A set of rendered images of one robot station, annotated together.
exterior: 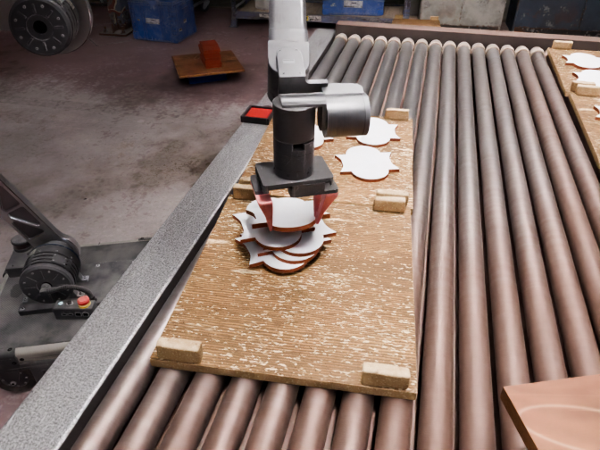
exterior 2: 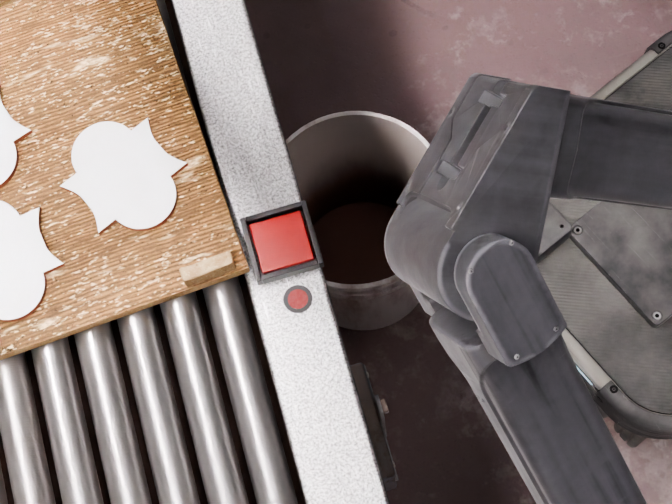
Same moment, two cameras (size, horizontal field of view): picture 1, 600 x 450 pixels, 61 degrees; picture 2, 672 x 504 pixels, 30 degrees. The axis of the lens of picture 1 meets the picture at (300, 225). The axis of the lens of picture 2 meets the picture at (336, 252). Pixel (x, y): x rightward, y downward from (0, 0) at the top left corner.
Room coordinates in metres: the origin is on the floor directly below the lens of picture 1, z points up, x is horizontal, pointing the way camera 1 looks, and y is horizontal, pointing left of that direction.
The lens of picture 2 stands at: (1.69, 0.02, 2.23)
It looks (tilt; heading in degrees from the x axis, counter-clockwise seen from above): 72 degrees down; 162
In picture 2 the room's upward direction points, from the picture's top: 12 degrees counter-clockwise
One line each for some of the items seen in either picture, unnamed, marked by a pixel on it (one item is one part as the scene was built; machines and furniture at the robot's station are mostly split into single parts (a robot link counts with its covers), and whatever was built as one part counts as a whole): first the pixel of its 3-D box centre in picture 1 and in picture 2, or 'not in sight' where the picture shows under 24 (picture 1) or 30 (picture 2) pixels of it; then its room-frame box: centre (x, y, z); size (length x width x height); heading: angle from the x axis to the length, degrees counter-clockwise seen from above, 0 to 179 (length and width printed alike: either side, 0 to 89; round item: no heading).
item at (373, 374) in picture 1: (385, 376); not in sight; (0.41, -0.11, 0.95); 0.06 x 0.02 x 0.03; 81
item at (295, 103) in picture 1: (298, 118); not in sight; (0.64, 0.00, 1.19); 0.07 x 0.06 x 0.07; 98
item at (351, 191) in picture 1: (333, 154); (48, 159); (1.03, -0.08, 0.93); 0.41 x 0.35 x 0.02; 170
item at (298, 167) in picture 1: (294, 158); not in sight; (0.64, 0.01, 1.13); 0.10 x 0.07 x 0.07; 105
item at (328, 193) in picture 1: (308, 198); not in sight; (0.65, -0.01, 1.06); 0.07 x 0.07 x 0.09; 15
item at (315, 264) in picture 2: (259, 114); (281, 242); (1.25, 0.11, 0.92); 0.08 x 0.08 x 0.02; 76
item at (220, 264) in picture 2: not in sight; (208, 269); (1.24, 0.02, 0.95); 0.06 x 0.02 x 0.03; 80
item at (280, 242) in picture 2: (259, 115); (282, 243); (1.25, 0.11, 0.92); 0.06 x 0.06 x 0.01; 76
